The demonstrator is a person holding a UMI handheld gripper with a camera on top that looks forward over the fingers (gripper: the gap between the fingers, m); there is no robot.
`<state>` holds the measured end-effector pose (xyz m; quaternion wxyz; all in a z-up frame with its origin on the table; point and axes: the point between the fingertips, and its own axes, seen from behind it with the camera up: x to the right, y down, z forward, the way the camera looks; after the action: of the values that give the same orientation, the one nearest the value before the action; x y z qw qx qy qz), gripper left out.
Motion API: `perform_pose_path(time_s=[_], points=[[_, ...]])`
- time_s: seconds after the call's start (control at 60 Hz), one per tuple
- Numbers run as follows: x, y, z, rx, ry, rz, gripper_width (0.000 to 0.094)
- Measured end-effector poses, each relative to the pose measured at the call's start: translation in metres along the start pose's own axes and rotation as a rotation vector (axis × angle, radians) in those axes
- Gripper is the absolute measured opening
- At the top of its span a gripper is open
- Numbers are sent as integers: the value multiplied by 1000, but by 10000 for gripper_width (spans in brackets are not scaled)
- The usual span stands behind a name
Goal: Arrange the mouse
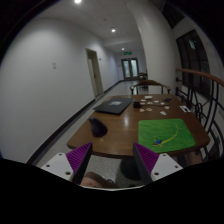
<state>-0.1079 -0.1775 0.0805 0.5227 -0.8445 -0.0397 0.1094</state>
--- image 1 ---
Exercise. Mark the glass double exit door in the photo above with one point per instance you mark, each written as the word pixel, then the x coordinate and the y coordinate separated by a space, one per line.
pixel 130 68

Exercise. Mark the black computer mouse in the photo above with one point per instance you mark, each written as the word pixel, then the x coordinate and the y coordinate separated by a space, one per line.
pixel 98 129

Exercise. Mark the dark closed laptop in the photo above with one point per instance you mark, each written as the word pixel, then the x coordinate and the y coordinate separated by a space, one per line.
pixel 114 105

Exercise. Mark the wooden handrail with iron railing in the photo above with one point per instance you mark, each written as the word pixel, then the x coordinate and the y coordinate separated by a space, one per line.
pixel 209 110

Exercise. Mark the green mouse pad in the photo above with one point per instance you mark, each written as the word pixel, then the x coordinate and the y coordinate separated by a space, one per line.
pixel 165 135

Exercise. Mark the wooden armchair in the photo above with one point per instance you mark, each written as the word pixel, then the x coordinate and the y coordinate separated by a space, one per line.
pixel 147 83

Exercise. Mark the small white pebble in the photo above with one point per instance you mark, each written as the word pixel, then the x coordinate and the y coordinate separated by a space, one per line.
pixel 163 113

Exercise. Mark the brown wooden table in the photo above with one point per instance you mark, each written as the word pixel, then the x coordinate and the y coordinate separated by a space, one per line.
pixel 123 128

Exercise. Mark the white card with black print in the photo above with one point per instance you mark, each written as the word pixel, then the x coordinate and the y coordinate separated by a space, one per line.
pixel 185 109

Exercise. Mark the white rectangular box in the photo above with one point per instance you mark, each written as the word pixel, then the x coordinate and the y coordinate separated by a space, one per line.
pixel 148 97

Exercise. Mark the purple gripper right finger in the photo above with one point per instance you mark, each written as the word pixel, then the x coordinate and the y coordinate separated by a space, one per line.
pixel 153 166

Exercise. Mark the small black box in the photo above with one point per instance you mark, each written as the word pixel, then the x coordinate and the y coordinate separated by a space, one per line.
pixel 136 105

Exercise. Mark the dark window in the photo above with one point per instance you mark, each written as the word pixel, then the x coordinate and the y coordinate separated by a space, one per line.
pixel 194 57

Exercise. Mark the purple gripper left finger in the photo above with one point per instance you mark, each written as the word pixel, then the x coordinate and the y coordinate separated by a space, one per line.
pixel 70 166

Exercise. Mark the beige hallway door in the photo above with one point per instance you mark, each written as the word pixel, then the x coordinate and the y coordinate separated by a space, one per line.
pixel 94 71

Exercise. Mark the green exit sign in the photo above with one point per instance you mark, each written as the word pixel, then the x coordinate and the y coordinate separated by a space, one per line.
pixel 128 53

